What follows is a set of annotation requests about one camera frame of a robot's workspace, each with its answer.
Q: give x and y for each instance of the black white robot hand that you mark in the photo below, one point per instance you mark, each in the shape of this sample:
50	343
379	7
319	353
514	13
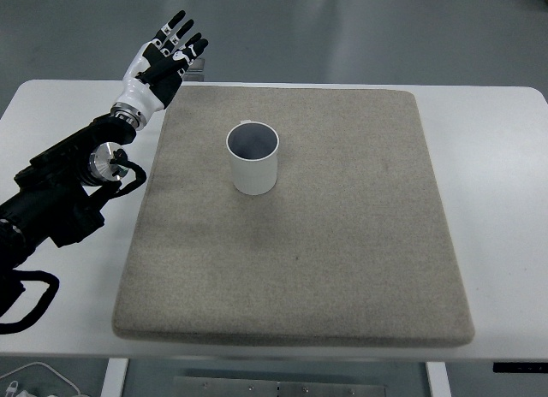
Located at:
156	73

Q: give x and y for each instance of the white ribbed cup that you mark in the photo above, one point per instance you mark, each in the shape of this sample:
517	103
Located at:
253	148

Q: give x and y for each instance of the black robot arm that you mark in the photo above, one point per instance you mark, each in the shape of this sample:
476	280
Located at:
63	189

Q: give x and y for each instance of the clear acrylic block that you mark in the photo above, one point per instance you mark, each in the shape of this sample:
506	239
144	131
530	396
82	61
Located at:
195	72

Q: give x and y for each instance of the beige felt mat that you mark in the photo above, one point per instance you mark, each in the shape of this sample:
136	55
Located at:
351	246

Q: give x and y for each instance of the white table leg left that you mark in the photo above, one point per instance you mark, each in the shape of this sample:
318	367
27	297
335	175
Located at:
114	377

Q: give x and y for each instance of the white table leg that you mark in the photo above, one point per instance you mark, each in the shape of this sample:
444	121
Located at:
438	380
114	377

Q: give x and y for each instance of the white table leg right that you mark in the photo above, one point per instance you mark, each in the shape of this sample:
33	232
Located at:
438	380

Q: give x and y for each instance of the black table control panel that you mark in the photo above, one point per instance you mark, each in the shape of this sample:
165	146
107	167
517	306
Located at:
520	367

